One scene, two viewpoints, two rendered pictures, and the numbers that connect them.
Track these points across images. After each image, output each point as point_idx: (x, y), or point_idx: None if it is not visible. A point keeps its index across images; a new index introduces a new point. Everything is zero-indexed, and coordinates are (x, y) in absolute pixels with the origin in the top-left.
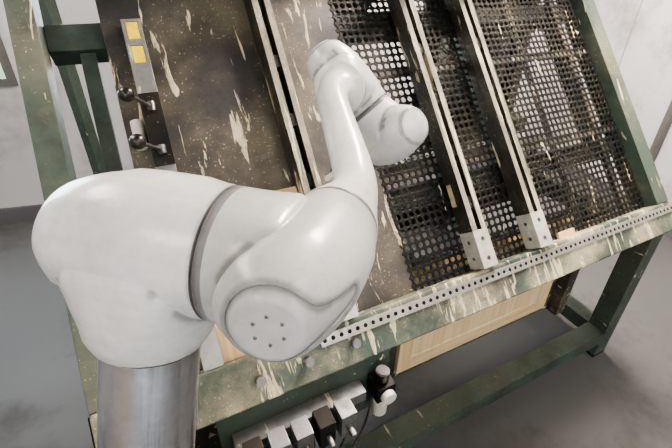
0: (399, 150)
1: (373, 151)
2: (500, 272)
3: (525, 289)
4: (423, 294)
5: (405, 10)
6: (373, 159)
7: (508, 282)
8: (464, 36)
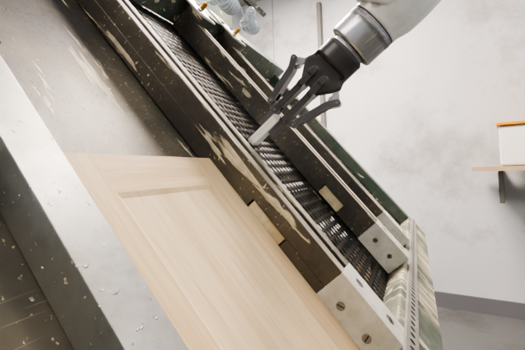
0: None
1: None
2: (412, 265)
3: (431, 282)
4: (403, 294)
5: (212, 40)
6: (401, 13)
7: (421, 276)
8: (253, 80)
